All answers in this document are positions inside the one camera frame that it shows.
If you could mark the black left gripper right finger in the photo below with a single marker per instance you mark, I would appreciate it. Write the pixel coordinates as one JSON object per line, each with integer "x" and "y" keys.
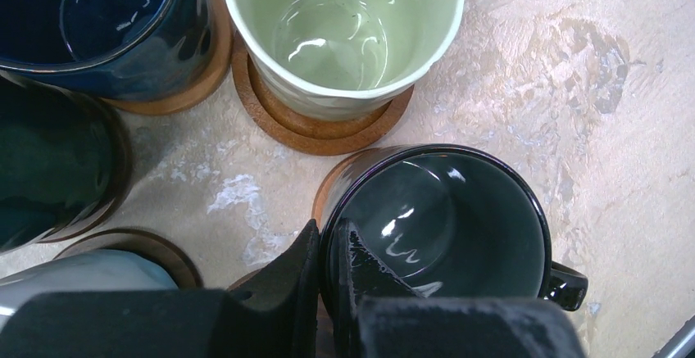
{"x": 375, "y": 314}

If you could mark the light green mug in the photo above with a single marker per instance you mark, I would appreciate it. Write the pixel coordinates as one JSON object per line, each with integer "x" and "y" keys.
{"x": 340, "y": 60}

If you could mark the navy blue mug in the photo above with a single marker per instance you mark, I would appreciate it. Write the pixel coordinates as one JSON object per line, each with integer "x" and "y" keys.
{"x": 133, "y": 50}

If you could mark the light orange coaster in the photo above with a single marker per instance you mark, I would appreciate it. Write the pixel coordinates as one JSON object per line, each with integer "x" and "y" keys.
{"x": 205, "y": 84}
{"x": 323, "y": 190}

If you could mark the dark green mug back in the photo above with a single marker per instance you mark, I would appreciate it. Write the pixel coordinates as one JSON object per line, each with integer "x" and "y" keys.
{"x": 56, "y": 160}

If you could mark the dark walnut coaster back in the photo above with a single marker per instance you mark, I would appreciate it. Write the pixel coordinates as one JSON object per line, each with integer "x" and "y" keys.
{"x": 120, "y": 176}

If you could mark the dark walnut coaster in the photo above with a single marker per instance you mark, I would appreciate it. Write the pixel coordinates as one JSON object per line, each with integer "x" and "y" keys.
{"x": 120, "y": 176}
{"x": 149, "y": 246}

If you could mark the glossy brown ringed coaster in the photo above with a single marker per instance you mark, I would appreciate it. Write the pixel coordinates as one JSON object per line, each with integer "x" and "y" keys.
{"x": 242, "y": 280}
{"x": 302, "y": 133}

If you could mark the white mug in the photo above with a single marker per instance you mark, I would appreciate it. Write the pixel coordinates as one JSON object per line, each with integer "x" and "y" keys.
{"x": 97, "y": 270}

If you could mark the dark walnut coaster middle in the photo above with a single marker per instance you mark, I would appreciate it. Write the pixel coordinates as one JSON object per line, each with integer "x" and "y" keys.
{"x": 149, "y": 246}

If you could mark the dark green mug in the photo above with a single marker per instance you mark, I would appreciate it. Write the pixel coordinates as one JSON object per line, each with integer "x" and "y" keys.
{"x": 56, "y": 160}
{"x": 448, "y": 220}

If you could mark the light orange coaster front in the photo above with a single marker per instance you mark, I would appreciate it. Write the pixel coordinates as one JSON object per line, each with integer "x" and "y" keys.
{"x": 323, "y": 190}

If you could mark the light orange coaster back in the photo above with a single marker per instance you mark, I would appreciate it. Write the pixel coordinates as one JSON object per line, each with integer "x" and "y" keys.
{"x": 205, "y": 84}

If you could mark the dark green mug front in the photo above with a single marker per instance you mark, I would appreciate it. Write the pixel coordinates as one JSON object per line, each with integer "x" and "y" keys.
{"x": 448, "y": 220}

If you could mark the glossy brown ringed coaster front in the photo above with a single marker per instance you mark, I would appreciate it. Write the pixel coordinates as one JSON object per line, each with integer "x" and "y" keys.
{"x": 242, "y": 280}

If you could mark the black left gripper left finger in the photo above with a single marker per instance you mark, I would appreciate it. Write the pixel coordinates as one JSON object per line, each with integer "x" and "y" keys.
{"x": 271, "y": 315}

